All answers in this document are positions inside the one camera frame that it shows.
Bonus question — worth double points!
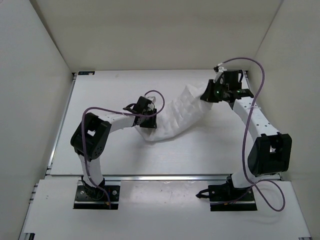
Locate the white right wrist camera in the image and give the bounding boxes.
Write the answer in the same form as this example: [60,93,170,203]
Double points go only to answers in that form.
[213,63,227,78]

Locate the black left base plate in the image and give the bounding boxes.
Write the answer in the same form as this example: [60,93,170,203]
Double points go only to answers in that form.
[73,184,121,210]

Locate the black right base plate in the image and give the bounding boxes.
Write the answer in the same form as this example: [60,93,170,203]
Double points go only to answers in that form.
[195,183,258,212]

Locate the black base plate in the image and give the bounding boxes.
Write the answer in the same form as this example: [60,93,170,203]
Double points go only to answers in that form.
[195,183,258,212]
[73,184,121,210]

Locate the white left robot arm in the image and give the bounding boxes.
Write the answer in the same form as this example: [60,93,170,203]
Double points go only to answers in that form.
[70,96,157,199]

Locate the white skirt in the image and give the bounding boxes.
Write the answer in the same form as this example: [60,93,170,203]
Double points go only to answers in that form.
[135,83,213,142]

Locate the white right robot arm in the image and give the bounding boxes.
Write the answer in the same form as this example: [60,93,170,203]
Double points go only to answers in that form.
[200,67,292,200]

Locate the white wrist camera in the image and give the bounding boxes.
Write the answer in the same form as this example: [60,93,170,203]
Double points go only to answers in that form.
[213,63,227,78]
[145,96,157,109]

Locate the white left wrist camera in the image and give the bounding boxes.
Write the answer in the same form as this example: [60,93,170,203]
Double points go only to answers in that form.
[145,96,157,109]

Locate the left corner label sticker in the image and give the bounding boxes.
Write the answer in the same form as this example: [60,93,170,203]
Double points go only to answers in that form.
[77,71,95,76]

